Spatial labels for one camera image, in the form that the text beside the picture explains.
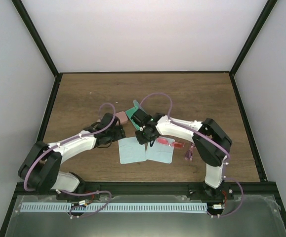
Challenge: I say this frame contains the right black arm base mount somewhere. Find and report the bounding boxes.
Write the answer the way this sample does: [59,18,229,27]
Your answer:
[187,182,234,202]

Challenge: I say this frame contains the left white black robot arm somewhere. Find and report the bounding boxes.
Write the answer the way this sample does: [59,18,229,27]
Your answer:
[18,112,127,199]

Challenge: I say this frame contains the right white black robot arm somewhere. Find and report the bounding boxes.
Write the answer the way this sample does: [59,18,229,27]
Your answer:
[131,109,233,199]

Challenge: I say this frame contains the clear acrylic front panel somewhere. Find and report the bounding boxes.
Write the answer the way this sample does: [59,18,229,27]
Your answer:
[6,195,286,237]

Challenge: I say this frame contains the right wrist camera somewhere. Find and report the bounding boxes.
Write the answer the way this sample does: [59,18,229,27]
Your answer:
[131,109,151,126]

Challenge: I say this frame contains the pink glasses case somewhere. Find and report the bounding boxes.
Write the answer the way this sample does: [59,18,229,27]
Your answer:
[116,111,128,125]

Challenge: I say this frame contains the red lens sunglasses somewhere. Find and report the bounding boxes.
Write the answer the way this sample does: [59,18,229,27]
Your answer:
[156,137,185,149]

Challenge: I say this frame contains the light blue cleaning cloth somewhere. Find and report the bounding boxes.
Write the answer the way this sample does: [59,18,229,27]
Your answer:
[118,137,147,164]
[145,142,174,164]

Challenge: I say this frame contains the purple frame sunglasses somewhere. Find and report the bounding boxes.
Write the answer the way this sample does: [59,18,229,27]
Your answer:
[185,144,195,161]

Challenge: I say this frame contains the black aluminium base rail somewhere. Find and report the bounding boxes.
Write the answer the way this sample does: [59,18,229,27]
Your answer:
[13,182,279,198]

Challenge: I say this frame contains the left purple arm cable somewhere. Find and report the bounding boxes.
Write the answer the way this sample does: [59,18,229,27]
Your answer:
[23,103,113,220]

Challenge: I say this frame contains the green glasses case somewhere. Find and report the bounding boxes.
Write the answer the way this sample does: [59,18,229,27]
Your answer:
[125,100,146,131]

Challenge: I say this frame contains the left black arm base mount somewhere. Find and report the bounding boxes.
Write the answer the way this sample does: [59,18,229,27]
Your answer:
[56,182,101,202]

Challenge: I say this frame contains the light blue slotted cable duct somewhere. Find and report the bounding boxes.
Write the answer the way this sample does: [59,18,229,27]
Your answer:
[20,202,207,213]

